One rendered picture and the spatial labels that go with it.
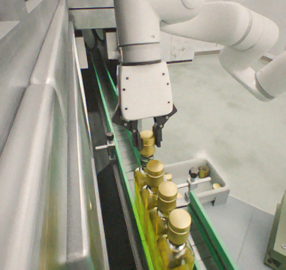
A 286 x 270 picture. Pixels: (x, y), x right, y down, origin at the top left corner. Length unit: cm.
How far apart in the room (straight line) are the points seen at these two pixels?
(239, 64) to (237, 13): 14
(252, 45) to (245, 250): 61
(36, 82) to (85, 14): 104
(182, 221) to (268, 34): 44
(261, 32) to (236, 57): 8
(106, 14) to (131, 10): 86
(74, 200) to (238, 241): 72
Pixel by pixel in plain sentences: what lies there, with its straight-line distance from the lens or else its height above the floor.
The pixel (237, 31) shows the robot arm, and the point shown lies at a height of 137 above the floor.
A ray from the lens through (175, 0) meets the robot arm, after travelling 41.
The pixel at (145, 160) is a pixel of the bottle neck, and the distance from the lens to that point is 48.
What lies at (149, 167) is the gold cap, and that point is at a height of 116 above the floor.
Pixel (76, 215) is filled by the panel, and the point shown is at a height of 132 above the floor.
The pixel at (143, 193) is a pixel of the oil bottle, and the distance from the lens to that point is 48.
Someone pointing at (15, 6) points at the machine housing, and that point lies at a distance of 23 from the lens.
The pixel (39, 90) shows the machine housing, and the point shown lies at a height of 139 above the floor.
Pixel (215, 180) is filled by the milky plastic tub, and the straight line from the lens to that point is 92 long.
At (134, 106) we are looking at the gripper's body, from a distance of 40.
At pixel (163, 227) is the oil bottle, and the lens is 44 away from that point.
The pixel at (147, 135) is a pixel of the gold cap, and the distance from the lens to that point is 45.
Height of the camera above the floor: 146
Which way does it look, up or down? 35 degrees down
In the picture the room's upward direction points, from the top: straight up
